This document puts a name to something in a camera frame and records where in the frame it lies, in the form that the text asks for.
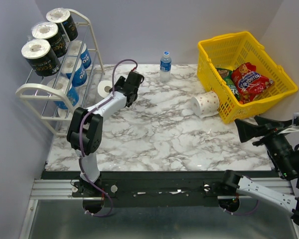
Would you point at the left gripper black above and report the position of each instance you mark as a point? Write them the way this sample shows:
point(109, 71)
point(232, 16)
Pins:
point(119, 81)

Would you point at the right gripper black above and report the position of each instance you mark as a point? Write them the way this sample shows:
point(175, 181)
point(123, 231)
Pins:
point(246, 130)

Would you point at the floral roll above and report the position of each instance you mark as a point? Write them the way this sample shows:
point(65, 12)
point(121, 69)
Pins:
point(66, 114)
point(205, 105)
point(103, 89)

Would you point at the blue sea monsters roll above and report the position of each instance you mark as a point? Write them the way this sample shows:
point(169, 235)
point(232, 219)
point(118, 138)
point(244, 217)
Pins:
point(77, 48)

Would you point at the black roll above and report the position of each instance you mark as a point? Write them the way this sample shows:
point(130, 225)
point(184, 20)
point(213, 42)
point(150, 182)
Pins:
point(63, 18)
point(49, 31)
point(41, 57)

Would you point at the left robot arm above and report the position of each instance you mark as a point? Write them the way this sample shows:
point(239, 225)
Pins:
point(86, 127)

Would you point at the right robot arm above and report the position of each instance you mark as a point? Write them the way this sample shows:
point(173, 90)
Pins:
point(234, 182)

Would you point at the white metal shelf rack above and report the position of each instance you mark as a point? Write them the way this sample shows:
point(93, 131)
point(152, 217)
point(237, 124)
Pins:
point(39, 98)

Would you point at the clear water bottle blue label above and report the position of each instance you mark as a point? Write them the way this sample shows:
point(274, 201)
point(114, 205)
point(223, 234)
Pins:
point(165, 66)

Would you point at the red snack bag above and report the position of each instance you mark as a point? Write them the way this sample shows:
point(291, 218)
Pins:
point(249, 83)

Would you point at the green snack bag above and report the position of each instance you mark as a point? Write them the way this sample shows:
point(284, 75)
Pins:
point(226, 76)

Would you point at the yellow plastic shopping basket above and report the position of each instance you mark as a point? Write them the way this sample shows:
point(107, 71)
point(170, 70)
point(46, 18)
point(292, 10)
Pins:
point(230, 51)

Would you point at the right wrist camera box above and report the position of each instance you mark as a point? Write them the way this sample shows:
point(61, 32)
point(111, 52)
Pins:
point(292, 125)

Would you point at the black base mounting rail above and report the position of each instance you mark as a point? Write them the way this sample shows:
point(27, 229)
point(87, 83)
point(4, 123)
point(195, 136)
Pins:
point(130, 189)

